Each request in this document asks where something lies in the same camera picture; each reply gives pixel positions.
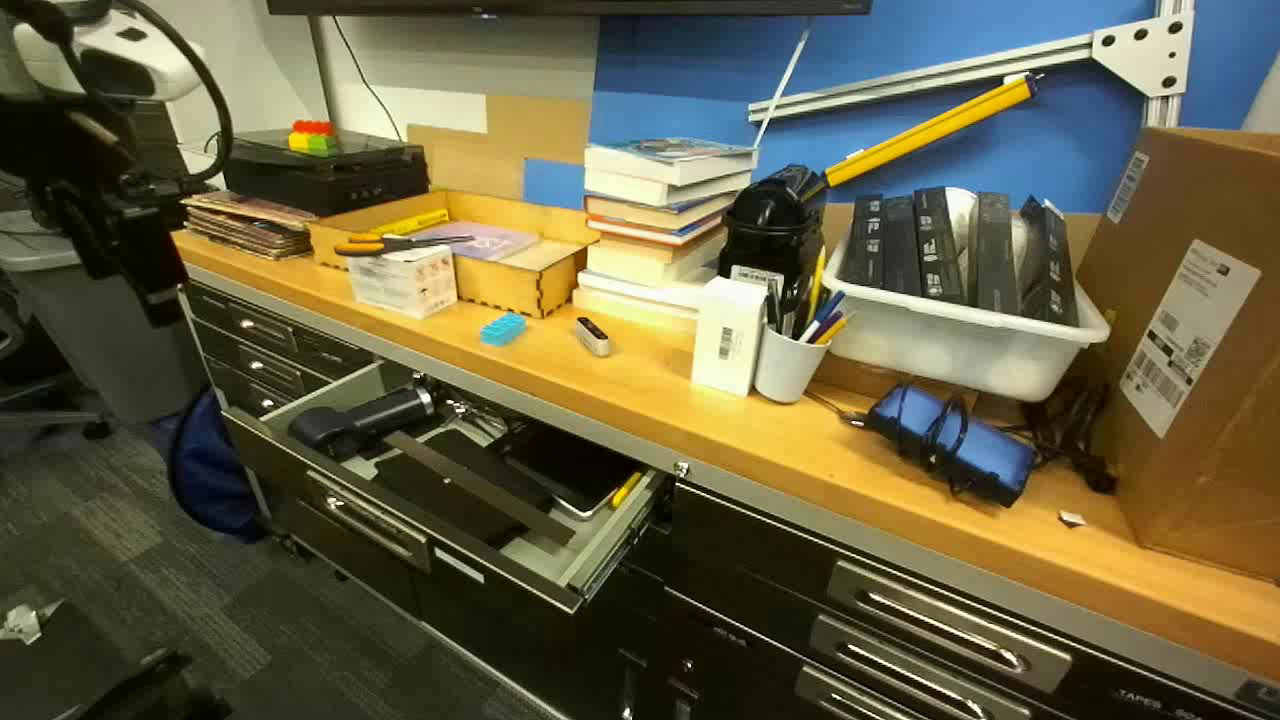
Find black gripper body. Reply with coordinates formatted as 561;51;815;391
28;113;187;277

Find small turquoise blue object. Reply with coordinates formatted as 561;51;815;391
474;314;532;354

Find open grey cabinet drawer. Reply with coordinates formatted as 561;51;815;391
257;358;669;616

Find black drawer cabinet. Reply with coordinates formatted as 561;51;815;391
175;277;1280;720

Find stack of magazines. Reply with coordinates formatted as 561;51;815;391
179;189;323;265

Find dark blue bag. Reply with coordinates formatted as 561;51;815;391
162;385;273;546

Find black flat box device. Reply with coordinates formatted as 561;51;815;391
221;129;435;221

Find red yellow green block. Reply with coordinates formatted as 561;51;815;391
286;116;339;159

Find purple booklet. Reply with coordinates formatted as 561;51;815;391
411;221;544;265

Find wooden tray box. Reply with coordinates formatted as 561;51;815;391
307;189;598;326

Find crumpled white paper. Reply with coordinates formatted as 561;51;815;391
0;596;69;652

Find small silver black gadget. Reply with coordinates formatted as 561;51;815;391
572;314;614;360

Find large flat white book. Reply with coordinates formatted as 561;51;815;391
572;267;711;332

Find white softcover book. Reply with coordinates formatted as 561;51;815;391
585;221;731;287

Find thin book with red edge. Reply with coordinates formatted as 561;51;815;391
585;193;738;236

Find black monitor edge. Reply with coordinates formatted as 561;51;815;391
265;0;876;20

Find yellow pencil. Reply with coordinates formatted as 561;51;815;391
604;468;647;515

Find thick white book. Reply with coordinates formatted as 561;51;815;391
581;137;760;214

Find black label printer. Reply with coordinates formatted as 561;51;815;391
715;159;830;287

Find white cup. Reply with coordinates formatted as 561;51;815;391
752;321;830;408

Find pens bundle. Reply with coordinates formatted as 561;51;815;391
773;244;856;354

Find yellow metal bar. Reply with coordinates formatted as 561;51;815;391
821;72;1039;193

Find black rectangular units in bin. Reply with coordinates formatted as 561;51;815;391
837;185;1085;327

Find white plastic bin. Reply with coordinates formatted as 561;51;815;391
821;236;1114;408

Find white shipping label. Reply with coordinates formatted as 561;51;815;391
1114;236;1264;443

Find large cardboard box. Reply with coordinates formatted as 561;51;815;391
1072;124;1280;588

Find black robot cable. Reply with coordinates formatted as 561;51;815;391
114;0;239;185

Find yellow handled tool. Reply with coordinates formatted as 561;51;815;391
332;203;456;260

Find white switch box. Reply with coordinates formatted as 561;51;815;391
686;273;773;400

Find white thin cable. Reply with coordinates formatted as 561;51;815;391
748;20;815;152

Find long silver drawer handle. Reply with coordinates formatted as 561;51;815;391
822;556;1079;700
790;662;925;720
803;612;1039;720

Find white aluminium rail bracket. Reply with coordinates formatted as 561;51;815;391
745;0;1198;133

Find black cable bundle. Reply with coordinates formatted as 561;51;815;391
1014;374;1123;496

